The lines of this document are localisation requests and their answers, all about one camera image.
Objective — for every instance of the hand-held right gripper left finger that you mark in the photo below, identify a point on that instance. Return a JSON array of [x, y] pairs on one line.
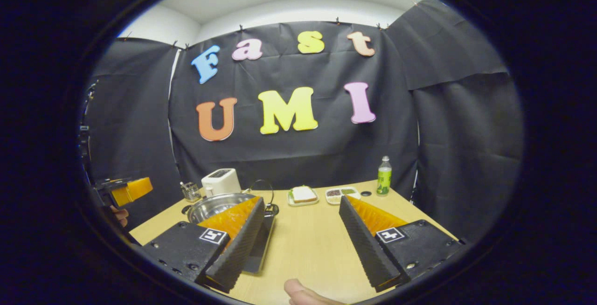
[[238, 253]]

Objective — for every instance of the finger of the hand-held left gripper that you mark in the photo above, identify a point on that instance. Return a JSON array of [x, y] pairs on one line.
[[135, 188]]

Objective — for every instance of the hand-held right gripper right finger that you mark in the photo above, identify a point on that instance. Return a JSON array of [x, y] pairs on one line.
[[368, 253]]

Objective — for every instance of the black induction cooktop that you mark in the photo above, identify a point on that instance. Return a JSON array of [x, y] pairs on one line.
[[259, 244]]

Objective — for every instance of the stainless steel pot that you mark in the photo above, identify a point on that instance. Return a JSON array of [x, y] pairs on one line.
[[210, 207]]

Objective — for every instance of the white divided bean tray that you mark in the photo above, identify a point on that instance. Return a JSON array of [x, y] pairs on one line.
[[343, 195]]

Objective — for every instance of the white toaster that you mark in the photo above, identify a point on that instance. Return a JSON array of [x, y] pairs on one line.
[[220, 183]]

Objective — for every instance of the green drink bottle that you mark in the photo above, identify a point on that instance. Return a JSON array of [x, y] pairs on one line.
[[384, 179]]

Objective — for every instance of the white sandwich plate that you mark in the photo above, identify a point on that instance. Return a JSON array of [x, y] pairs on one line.
[[303, 203]]

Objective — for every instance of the sandwich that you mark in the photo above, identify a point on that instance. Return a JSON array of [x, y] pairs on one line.
[[304, 194]]

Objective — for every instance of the black backdrop cloth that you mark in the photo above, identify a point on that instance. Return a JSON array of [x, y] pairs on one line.
[[303, 155]]

